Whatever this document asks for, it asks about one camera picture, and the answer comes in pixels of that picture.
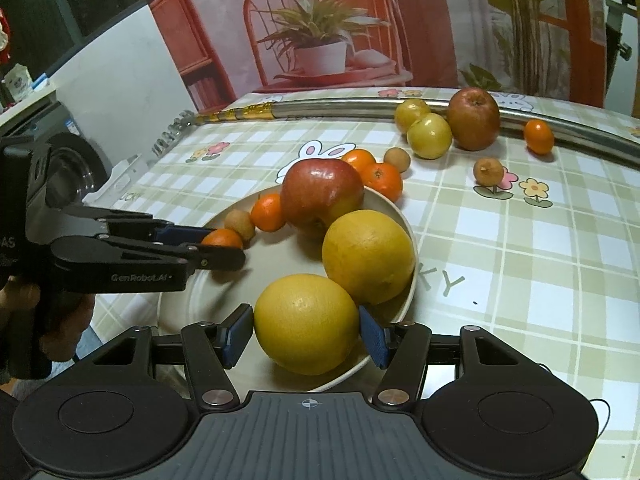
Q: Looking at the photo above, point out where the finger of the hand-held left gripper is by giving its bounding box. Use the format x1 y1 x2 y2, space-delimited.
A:
185 244 247 272
49 206 214 246

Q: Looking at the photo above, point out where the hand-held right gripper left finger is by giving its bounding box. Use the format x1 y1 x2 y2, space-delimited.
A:
92 304 255 410

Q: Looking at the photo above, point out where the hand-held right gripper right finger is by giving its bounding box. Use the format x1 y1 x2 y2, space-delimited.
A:
357 305 523 407

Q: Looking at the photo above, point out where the orange tangerine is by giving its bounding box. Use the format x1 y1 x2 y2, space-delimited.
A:
523 118 555 155
341 149 377 173
201 228 245 251
361 162 404 202
250 192 288 233

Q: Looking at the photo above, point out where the brown kiwi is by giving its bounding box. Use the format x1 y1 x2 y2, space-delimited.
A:
223 210 257 243

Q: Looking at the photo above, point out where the bright red apple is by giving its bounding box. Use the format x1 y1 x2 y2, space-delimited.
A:
280 159 366 238

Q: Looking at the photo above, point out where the brown longan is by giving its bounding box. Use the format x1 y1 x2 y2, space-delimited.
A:
473 157 505 187
384 146 412 173

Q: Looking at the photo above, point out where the yellow-green plum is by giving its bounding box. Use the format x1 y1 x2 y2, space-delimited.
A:
406 112 454 160
394 98 432 134

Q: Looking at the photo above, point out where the dark red apple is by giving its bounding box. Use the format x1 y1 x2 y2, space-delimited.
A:
446 87 501 152

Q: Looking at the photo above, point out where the person's left hand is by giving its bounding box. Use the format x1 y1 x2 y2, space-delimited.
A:
0 282 96 362

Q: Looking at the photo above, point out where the grey appliance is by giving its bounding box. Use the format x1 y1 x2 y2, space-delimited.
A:
0 102 113 206

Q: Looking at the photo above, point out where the checked bunny print tablecloth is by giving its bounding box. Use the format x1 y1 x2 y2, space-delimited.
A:
92 85 640 441

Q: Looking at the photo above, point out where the white board panel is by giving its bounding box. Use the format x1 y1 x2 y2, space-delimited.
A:
47 2 201 201

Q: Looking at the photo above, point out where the white carton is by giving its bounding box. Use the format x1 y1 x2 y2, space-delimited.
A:
4 64 33 103

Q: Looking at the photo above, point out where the silver metal rod gold end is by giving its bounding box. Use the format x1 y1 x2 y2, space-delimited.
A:
195 99 640 171

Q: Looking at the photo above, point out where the chrome wire rack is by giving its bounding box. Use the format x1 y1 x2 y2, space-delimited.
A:
150 109 197 157

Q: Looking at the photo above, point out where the printed room scene wall poster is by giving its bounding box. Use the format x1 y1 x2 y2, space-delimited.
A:
127 0 608 111

